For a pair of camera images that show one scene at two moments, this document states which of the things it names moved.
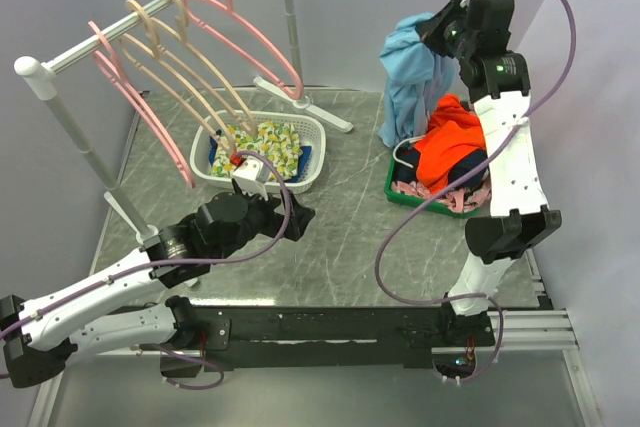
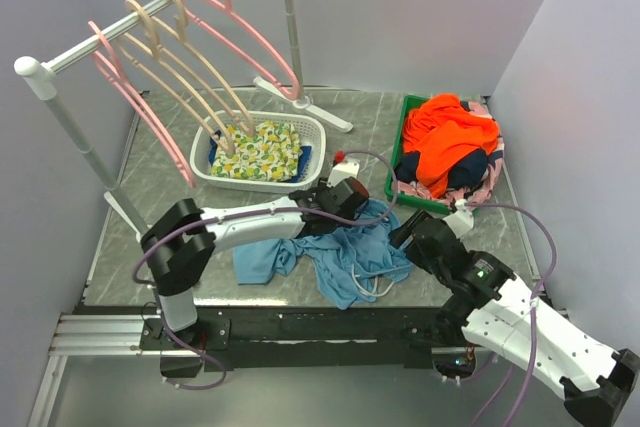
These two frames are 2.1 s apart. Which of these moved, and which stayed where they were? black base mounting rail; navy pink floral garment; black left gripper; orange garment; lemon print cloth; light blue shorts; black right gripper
Moved: black left gripper; light blue shorts; black right gripper
Stayed: lemon print cloth; navy pink floral garment; black base mounting rail; orange garment
